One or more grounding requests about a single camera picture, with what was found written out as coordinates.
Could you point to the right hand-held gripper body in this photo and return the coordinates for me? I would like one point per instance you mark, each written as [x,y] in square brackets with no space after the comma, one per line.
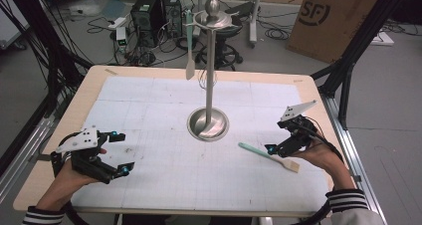
[298,135]

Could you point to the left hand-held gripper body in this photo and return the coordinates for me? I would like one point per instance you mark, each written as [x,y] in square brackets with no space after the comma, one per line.
[79,140]

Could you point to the steel utensil stand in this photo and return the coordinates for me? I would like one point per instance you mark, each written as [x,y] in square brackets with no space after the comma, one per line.
[210,95]

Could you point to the person's right hand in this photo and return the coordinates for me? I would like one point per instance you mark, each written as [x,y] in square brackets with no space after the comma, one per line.
[320,158]

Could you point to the person's left hand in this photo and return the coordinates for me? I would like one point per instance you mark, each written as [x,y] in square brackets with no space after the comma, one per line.
[63,191]

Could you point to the white grid mat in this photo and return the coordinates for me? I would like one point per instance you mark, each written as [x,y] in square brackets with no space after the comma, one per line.
[166,185]

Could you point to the wooden table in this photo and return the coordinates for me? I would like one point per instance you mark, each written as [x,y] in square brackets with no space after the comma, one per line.
[88,92]

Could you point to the black stool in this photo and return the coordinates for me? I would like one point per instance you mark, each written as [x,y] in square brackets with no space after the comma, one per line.
[225,54]

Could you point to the cardboard box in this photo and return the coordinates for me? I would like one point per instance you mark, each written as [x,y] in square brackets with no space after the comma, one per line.
[331,36]

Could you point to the small white device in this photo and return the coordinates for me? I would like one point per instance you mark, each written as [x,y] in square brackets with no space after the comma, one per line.
[121,34]

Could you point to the white stand pole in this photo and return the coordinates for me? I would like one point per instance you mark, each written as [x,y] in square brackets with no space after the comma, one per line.
[253,22]

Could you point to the white power strip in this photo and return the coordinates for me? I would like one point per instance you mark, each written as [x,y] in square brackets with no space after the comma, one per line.
[381,39]
[116,23]

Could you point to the large black computer tower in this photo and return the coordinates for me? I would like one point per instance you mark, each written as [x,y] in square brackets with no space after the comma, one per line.
[146,16]

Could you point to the narrow black computer tower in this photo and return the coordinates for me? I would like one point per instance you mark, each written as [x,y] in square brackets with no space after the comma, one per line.
[172,12]

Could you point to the silver aluminium rail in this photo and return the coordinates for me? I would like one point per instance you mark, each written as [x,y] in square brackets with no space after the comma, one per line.
[20,165]
[350,152]

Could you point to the grey metal bracket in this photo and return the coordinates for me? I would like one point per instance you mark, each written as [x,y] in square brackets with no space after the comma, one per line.
[357,178]

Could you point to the black metal frame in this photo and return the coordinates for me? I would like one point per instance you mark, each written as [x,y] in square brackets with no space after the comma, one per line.
[30,9]
[365,29]

